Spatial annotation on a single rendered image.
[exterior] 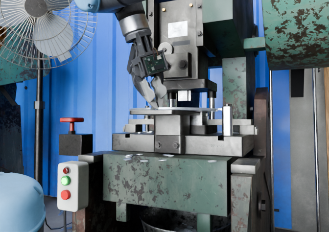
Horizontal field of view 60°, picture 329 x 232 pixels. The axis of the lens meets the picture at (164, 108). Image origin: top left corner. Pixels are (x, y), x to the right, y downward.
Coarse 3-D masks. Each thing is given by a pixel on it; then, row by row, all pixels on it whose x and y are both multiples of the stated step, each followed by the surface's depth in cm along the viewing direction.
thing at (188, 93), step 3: (180, 93) 104; (183, 93) 103; (186, 93) 103; (189, 93) 103; (180, 96) 104; (183, 96) 103; (186, 96) 103; (189, 96) 103; (180, 99) 103; (183, 99) 103; (186, 99) 103; (189, 99) 103
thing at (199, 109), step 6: (132, 108) 87; (138, 108) 84; (144, 108) 82; (162, 108) 80; (168, 108) 79; (174, 108) 79; (180, 108) 79; (186, 108) 80; (192, 108) 80; (198, 108) 81; (204, 108) 82; (210, 108) 84
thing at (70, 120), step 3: (63, 117) 95; (66, 117) 95; (69, 117) 94; (72, 117) 95; (75, 117) 95; (78, 117) 97; (81, 117) 99; (60, 120) 95; (63, 120) 94; (66, 120) 94; (69, 120) 93; (72, 120) 93; (75, 120) 94; (78, 120) 96; (81, 120) 97; (72, 123) 96; (72, 126) 96; (72, 129) 96
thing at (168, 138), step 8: (136, 112) 79; (144, 112) 78; (152, 112) 77; (160, 112) 76; (168, 112) 76; (176, 112) 76; (184, 112) 82; (192, 112) 90; (160, 120) 90; (168, 120) 88; (176, 120) 87; (184, 120) 88; (160, 128) 89; (168, 128) 88; (176, 128) 87; (184, 128) 88; (160, 136) 89; (168, 136) 88; (176, 136) 87; (184, 136) 88; (160, 144) 89; (168, 144) 88; (176, 144) 86; (184, 144) 88; (160, 152) 89; (168, 152) 88; (176, 152) 87; (184, 152) 88
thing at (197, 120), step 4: (200, 112) 98; (204, 112) 100; (192, 116) 99; (196, 116) 98; (200, 116) 98; (204, 116) 100; (208, 116) 105; (192, 120) 99; (196, 120) 98; (200, 120) 98; (204, 120) 100; (192, 124) 99; (196, 124) 98; (200, 124) 98; (204, 124) 100
